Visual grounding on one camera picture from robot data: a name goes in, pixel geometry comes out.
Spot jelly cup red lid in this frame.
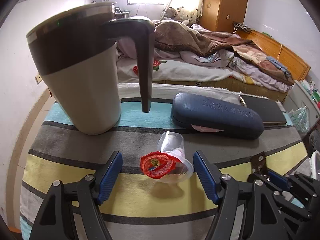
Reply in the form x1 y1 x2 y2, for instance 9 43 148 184
139 130 195 184

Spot white trash bin with liner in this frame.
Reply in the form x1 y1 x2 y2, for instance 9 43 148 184
309 150 319 176

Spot striped table cloth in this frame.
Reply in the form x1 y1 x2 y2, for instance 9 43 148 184
20 83 311 239

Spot dark blue glasses case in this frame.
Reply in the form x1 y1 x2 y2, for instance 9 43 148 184
171 93 264 139

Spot plastic bag on nightstand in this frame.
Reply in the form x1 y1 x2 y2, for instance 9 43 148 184
288 106 309 137

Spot black tablet gold edge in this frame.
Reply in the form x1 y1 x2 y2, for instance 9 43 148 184
240 94 287 126

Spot white nightstand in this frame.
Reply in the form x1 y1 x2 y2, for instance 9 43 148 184
283 80 319 139

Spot bed with lilac sheets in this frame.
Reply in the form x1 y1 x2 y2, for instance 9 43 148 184
116 19 296 103

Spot folded blue clothes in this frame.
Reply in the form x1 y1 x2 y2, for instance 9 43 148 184
266 56 292 78

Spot wooden headboard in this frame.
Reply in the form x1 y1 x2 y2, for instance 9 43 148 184
236 30 311 81

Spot beige brown thermal mug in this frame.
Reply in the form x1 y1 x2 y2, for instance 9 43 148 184
26 2 155 135

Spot brown blanket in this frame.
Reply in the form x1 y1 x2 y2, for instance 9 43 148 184
153 20 294 86

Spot teddy bear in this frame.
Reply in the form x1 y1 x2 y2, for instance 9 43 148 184
164 7 184 22

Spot wooden wardrobe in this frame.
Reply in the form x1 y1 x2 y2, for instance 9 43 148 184
199 0 248 33

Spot patterned curtain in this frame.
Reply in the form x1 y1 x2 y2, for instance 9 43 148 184
164 0 206 26

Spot cluttered white shelf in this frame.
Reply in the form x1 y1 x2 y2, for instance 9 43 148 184
113 4 131 20

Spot wall socket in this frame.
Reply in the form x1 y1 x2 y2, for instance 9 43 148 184
35 74 42 84

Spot power strip with cables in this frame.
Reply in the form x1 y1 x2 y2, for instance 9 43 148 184
233 22 252 34

